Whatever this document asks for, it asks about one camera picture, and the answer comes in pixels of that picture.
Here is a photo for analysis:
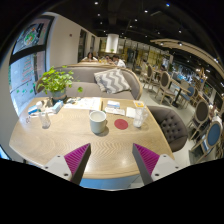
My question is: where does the white napkin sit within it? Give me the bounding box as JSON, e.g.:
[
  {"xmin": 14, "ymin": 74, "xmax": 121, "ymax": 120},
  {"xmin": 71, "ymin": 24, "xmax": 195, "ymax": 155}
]
[{"xmin": 126, "ymin": 107, "xmax": 136, "ymax": 118}]

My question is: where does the seated person in white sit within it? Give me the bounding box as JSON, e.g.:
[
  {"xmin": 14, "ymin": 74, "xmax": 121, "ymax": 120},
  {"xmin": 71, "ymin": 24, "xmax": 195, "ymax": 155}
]
[{"xmin": 113, "ymin": 55, "xmax": 126, "ymax": 68}]

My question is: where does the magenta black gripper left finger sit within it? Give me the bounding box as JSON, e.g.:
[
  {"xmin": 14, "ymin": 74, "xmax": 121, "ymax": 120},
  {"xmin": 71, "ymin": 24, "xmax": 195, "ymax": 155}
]
[{"xmin": 44, "ymin": 143, "xmax": 92, "ymax": 186}]

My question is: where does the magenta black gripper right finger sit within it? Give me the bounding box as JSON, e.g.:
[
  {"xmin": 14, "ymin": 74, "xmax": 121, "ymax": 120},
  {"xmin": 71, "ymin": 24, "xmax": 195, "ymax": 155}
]
[{"xmin": 131, "ymin": 142, "xmax": 183, "ymax": 186}]

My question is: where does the grey backed wooden chair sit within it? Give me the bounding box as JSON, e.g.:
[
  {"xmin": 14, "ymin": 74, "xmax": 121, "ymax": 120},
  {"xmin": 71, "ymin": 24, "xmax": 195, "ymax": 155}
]
[{"xmin": 187, "ymin": 100, "xmax": 209, "ymax": 129}]

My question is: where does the blue tissue packet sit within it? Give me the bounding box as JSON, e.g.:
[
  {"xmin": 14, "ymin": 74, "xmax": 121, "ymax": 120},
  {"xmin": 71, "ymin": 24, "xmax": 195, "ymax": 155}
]
[{"xmin": 52, "ymin": 101, "xmax": 64, "ymax": 114}]

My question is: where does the clear drinking glass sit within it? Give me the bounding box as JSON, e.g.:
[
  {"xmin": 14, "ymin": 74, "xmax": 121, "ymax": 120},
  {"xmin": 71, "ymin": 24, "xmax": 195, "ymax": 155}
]
[{"xmin": 133, "ymin": 108, "xmax": 145, "ymax": 128}]

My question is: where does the green potted plant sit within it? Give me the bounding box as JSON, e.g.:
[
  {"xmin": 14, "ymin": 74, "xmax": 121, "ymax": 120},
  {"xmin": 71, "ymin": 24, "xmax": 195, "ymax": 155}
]
[{"xmin": 36, "ymin": 66, "xmax": 74, "ymax": 102}]

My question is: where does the clear plastic water bottle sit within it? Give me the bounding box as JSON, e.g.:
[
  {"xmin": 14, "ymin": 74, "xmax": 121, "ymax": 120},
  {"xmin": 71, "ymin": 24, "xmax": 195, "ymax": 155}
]
[{"xmin": 36, "ymin": 101, "xmax": 51, "ymax": 129}]

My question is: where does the grey chevron cushion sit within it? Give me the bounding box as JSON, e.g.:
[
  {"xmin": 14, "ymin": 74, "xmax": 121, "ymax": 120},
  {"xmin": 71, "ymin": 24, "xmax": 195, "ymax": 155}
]
[{"xmin": 94, "ymin": 69, "xmax": 131, "ymax": 94}]

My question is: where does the grey upholstered sofa bench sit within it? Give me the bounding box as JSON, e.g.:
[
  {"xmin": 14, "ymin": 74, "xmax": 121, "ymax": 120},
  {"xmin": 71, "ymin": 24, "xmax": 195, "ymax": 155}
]
[{"xmin": 34, "ymin": 64, "xmax": 144, "ymax": 101}]

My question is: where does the red round coaster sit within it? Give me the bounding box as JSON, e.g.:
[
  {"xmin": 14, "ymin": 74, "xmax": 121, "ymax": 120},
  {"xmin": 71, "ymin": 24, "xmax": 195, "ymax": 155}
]
[{"xmin": 114, "ymin": 119, "xmax": 128, "ymax": 130}]

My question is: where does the seated person dark hair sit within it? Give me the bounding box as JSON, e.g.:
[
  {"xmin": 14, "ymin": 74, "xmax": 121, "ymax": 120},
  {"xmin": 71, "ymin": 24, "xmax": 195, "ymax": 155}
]
[{"xmin": 82, "ymin": 52, "xmax": 98, "ymax": 61}]

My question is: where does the white round pillar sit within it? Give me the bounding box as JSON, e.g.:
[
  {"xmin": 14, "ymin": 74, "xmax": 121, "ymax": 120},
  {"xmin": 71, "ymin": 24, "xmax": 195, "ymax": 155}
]
[{"xmin": 106, "ymin": 34, "xmax": 119, "ymax": 53}]

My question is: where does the white ceramic mug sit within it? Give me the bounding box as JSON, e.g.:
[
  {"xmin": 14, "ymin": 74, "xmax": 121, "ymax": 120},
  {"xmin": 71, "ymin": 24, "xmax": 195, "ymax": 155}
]
[{"xmin": 89, "ymin": 111, "xmax": 106, "ymax": 134}]

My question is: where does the grey tufted armchair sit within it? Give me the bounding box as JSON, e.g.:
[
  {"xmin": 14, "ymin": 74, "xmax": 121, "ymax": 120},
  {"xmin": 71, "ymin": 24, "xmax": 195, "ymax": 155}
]
[{"xmin": 148, "ymin": 106, "xmax": 188, "ymax": 152}]

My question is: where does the white paper menu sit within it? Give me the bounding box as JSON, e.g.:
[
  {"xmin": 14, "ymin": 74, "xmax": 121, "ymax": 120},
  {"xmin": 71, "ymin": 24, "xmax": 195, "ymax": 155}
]
[{"xmin": 64, "ymin": 97, "xmax": 102, "ymax": 111}]

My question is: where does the blue backed wooden chair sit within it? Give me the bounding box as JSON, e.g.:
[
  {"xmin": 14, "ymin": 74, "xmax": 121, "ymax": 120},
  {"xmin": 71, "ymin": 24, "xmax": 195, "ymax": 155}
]
[{"xmin": 189, "ymin": 121, "xmax": 222, "ymax": 164}]

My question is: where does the white card stack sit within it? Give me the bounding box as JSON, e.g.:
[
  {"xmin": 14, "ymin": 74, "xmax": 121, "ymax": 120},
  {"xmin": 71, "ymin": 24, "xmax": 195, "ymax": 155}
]
[{"xmin": 105, "ymin": 100, "xmax": 125, "ymax": 116}]

